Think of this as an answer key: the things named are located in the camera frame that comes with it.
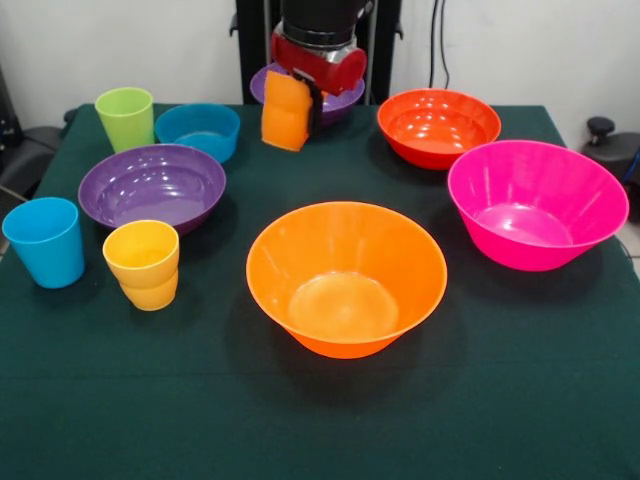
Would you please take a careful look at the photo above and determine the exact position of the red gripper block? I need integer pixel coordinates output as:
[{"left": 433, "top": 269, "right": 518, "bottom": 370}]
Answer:
[{"left": 271, "top": 22, "right": 369, "bottom": 135}]

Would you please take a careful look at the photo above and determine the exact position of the purple plastic bowl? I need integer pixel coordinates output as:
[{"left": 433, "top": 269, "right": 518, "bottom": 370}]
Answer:
[
  {"left": 249, "top": 62, "right": 367, "bottom": 126},
  {"left": 77, "top": 143, "right": 228, "bottom": 236}
]

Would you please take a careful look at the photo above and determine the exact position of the orange plastic cup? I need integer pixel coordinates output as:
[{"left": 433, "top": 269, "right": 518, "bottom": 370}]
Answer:
[{"left": 259, "top": 69, "right": 314, "bottom": 152}]

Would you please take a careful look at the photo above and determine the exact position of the large orange plastic bowl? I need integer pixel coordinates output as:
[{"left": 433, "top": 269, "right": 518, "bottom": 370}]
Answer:
[{"left": 245, "top": 201, "right": 449, "bottom": 360}]

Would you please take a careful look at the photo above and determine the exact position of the blue plastic bowl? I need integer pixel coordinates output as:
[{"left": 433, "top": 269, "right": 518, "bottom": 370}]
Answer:
[{"left": 154, "top": 103, "right": 242, "bottom": 165}]

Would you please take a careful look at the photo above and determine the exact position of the red-orange plastic bowl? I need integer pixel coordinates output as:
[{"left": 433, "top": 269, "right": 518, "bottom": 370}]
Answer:
[{"left": 376, "top": 88, "right": 503, "bottom": 171}]

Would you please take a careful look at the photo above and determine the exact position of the lime green plastic cup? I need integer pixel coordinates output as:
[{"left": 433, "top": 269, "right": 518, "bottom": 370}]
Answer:
[{"left": 94, "top": 86, "right": 155, "bottom": 154}]

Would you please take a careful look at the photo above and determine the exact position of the yellow plastic cup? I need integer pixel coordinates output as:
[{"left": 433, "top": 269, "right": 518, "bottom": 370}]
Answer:
[{"left": 102, "top": 219, "right": 181, "bottom": 312}]

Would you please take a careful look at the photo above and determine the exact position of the large pink plastic bowl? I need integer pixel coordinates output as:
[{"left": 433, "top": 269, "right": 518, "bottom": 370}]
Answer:
[{"left": 447, "top": 139, "right": 630, "bottom": 273}]

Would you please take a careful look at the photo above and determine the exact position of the black chair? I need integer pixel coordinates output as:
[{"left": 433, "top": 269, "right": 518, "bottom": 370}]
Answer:
[{"left": 0, "top": 64, "right": 69, "bottom": 201}]

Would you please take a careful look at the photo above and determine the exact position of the black knobbed equipment stand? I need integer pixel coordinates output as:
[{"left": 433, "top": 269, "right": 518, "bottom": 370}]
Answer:
[{"left": 581, "top": 116, "right": 640, "bottom": 224}]

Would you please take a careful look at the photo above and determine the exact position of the blue plastic cup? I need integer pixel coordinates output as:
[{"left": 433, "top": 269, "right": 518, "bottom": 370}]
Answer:
[{"left": 1, "top": 196, "right": 87, "bottom": 290}]

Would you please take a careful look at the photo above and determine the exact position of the dark green table cloth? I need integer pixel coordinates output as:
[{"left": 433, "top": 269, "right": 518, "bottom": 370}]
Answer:
[{"left": 0, "top": 103, "right": 640, "bottom": 480}]

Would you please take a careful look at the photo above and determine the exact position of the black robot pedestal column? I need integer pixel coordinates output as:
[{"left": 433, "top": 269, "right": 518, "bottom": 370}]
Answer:
[{"left": 229, "top": 0, "right": 404, "bottom": 106}]

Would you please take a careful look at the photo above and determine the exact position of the black hanging cable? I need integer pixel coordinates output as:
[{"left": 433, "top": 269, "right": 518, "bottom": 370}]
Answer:
[{"left": 428, "top": 0, "right": 451, "bottom": 92}]

